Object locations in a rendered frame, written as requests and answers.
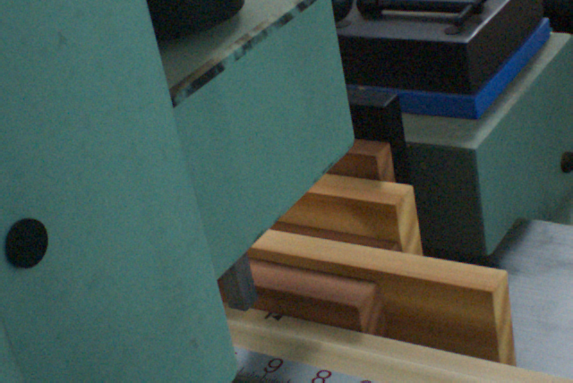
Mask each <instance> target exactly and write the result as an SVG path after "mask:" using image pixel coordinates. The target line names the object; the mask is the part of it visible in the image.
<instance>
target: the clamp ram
mask: <svg viewBox="0 0 573 383"><path fill-rule="evenodd" d="M346 93H347V99H348V105H349V110H350V115H351V121H352V126H353V131H354V136H355V139H357V140H371V141H379V142H387V143H388V144H389V149H390V155H391V160H392V166H393V172H394V178H395V183H400V184H406V185H412V182H411V175H410V170H409V164H408V157H407V151H406V140H405V134H404V128H403V122H402V115H401V109H400V103H399V96H398V94H397V93H394V92H383V91H369V90H354V89H347V90H346Z"/></svg>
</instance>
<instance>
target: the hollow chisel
mask: <svg viewBox="0 0 573 383"><path fill-rule="evenodd" d="M221 279H222V283H223V286H224V290H225V294H226V298H227V304H228V308H231V309H235V310H240V311H248V310H249V309H250V308H251V307H252V306H253V305H254V304H255V303H256V302H257V301H258V300H259V299H258V295H257V292H256V288H255V283H254V280H253V276H252V269H251V266H250V262H249V258H248V254H247V252H246V253H245V254H244V255H243V256H242V257H241V258H240V259H239V260H238V261H237V262H236V263H235V264H234V265H233V266H232V267H230V268H229V269H228V270H226V271H225V272H224V273H223V274H222V275H221Z"/></svg>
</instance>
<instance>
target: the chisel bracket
mask: <svg viewBox="0 0 573 383"><path fill-rule="evenodd" d="M157 45H158V51H159V55H160V59H161V63H162V66H163V70H164V74H165V77H166V81H167V87H168V91H169V94H170V97H171V101H172V105H173V108H174V111H175V118H176V121H177V125H178V129H179V132H180V136H181V140H182V143H183V147H184V153H185V156H186V160H187V164H188V167H189V171H190V175H191V178H192V185H193V188H194V192H195V196H196V200H197V202H198V206H199V209H200V212H201V219H202V226H203V230H204V233H205V237H206V241H207V244H208V248H209V252H210V258H211V262H212V266H213V268H214V272H215V276H216V279H218V278H219V277H220V276H221V275H222V274H223V273H224V272H225V271H226V270H228V269H229V268H230V267H232V266H233V265H234V264H235V263H236V262H237V261H238V260H239V259H240V258H241V257H242V256H243V255H244V254H245V253H246V252H247V251H248V250H249V249H250V248H251V247H252V246H253V245H254V244H255V243H256V242H257V241H258V240H259V239H260V238H261V237H262V235H263V234H264V233H265V232H266V231H267V230H268V229H269V228H270V227H271V226H272V225H273V224H274V223H275V222H276V221H277V220H278V219H279V218H280V217H281V216H283V215H284V214H285V213H286V212H287V211H288V210H289V209H291V208H292V207H293V206H294V205H295V204H296V203H297V202H298V201H299V200H300V199H301V198H302V197H303V196H304V195H305V194H306V193H307V192H308V191H309V190H310V189H311V188H312V187H313V186H314V185H315V184H316V183H317V182H318V181H319V180H320V179H321V178H322V177H323V176H324V174H325V173H326V172H327V171H328V170H329V169H330V168H331V167H332V166H333V165H334V164H335V163H336V162H337V161H339V160H340V159H341V158H342V157H343V156H344V155H345V154H346V153H347V152H348V151H349V150H350V149H351V148H352V147H353V144H354V139H355V136H354V131H353V126H352V121H351V115H350V110H349V105H348V99H347V93H346V84H345V79H344V74H343V69H342V63H341V58H340V53H339V47H338V37H337V32H336V28H335V22H334V17H333V12H332V6H331V1H330V0H245V2H244V6H243V8H242V9H241V10H240V11H239V12H238V13H237V14H236V15H234V16H233V17H232V18H230V19H229V20H227V21H225V22H223V23H221V24H219V25H218V26H216V27H213V28H211V29H208V30H205V31H203V32H201V33H198V34H195V35H191V36H188V37H185V38H174V39H170V40H164V41H158V42H157Z"/></svg>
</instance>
